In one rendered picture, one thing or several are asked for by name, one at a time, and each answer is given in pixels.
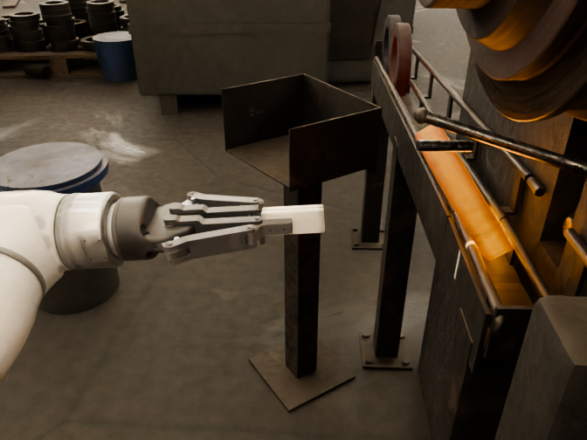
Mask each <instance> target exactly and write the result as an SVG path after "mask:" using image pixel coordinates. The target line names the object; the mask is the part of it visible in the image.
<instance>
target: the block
mask: <svg viewBox="0 0 587 440"><path fill-rule="evenodd" d="M494 440H587V297H571V296H546V297H543V298H539V299H538V300H537V301H536V302H535V304H534V308H533V311H532V313H531V317H530V320H529V323H528V328H527V332H526V334H525V338H524V341H523V344H522V347H521V352H520V355H519V359H518V361H517V364H516V368H515V371H514V376H513V379H512V382H511V385H510V389H509V391H508V397H507V400H506V403H505V406H504V410H503V412H502V415H501V420H500V424H499V427H498V430H497V433H496V436H495V439H494Z"/></svg>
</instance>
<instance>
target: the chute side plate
mask: <svg viewBox="0 0 587 440"><path fill-rule="evenodd" d="M372 80H373V83H374V95H375V98H376V103H377V104H378V106H379V107H381V108H382V117H383V121H384V124H385V126H386V128H387V131H388V134H389V136H390V140H391V142H392V145H393V142H394V136H396V140H397V145H398V151H397V158H398V161H399V164H400V166H401V169H402V171H403V173H404V178H405V180H406V182H407V185H408V188H409V190H410V192H411V196H412V199H413V202H414V204H415V206H416V209H417V212H418V215H419V218H420V220H421V223H422V225H423V227H424V230H425V235H426V236H427V239H428V242H429V244H430V246H431V249H432V253H433V256H434V258H435V260H436V263H437V266H438V268H439V272H440V275H441V278H442V281H443V284H444V287H445V292H446V295H447V298H448V300H449V303H450V307H451V309H452V314H453V317H454V319H455V323H456V324H457V319H458V315H459V309H460V308H461V309H462V312H463V314H464V317H465V320H466V324H467V327H468V330H469V333H470V335H471V338H472V341H473V346H472V351H471V354H470V358H469V362H468V365H469V368H470V370H471V373H472V375H476V374H477V372H478V368H479V365H480V358H481V354H482V350H483V347H484V343H485V339H486V336H487V329H488V326H489V322H490V318H491V313H490V310H489V308H488V305H487V302H486V301H485V299H484V296H483V294H482V291H481V289H480V285H479V282H478V280H477V278H476V276H475V273H474V271H473V268H472V265H471V263H470V260H469V258H468V256H467V254H466V250H465V247H464V245H463V243H462V241H461V238H460V236H459V233H458V232H457V229H456V227H455V223H454V221H453V219H452V215H451V213H450V211H449V209H448V208H447V207H446V205H445V201H444V199H443V197H442V195H441V194H440V192H439V189H438V187H437V185H436V183H435V182H434V180H433V178H432V175H431V173H430V171H429V169H428V168H427V165H426V163H425V160H424V158H423V156H422V155H421V154H420V152H419V151H417V150H416V142H415V141H414V139H413V137H412V135H411V132H410V130H409V128H408V127H407V125H406V123H405V121H404V118H403V116H402V114H401V112H400V110H399V108H398V106H397V103H396V101H395V100H394V98H393V96H392V95H391V93H390V89H389V88H388V86H387V84H386V82H385V80H384V78H383V75H382V74H381V72H380V70H379V68H378V66H377V63H376V61H375V60H374V59H373V61H372V74H371V85H372ZM459 251H460V257H459V265H458V270H457V275H456V279H455V278H454V273H455V269H456V264H457V259H458V255H459Z"/></svg>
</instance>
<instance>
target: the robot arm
mask: <svg viewBox="0 0 587 440"><path fill-rule="evenodd" d="M187 197H188V200H187V201H185V202H183V203H170V204H166V205H160V204H158V203H157V202H156V201H155V200H154V199H153V198H152V197H151V196H127V197H120V196H119V195H118V194H117V193H115V192H99V193H85V194H82V193H73V194H60V193H56V192H52V191H49V190H15V191H5V192H0V382H1V381H2V379H3V378H4V377H5V376H6V374H7V373H8V371H9V370H10V367H11V366H12V364H13V363H14V361H15V359H16V358H17V356H18V354H19V353H20V351H21V349H22V347H23V346H24V344H25V342H26V340H27V338H28V336H29V334H30V331H31V329H32V326H33V324H34V322H35V319H36V315H37V311H38V308H39V305H40V303H41V301H42V299H43V297H44V296H45V294H46V293H47V292H48V290H49V289H50V288H51V287H52V286H53V285H54V284H55V283H56V282H57V281H58V280H59V279H60V278H62V276H63V275H64V273H65V271H69V270H85V269H94V268H113V267H118V266H121V265H122V264H123V263H124V261H134V260H150V259H153V258H155V257H156V256H157V254H158V253H159V252H160V253H164V252H165V253H166V255H167V257H168V260H169V265H172V266H175V265H179V264H181V263H184V262H186V261H189V260H191V259H196V258H205V257H210V256H215V255H220V254H225V253H230V252H234V251H243V250H249V249H253V248H256V247H257V246H258V241H259V244H260V245H262V244H264V243H265V242H266V238H265V236H270V235H287V234H304V233H322V232H324V231H325V223H324V209H323V205H322V204H314V205H298V206H282V207H266V208H265V205H264V200H262V199H260V198H257V197H243V196H215V195H205V194H201V193H198V192H196V191H191V192H189V193H188V194H187ZM186 247H187V248H186Z"/></svg>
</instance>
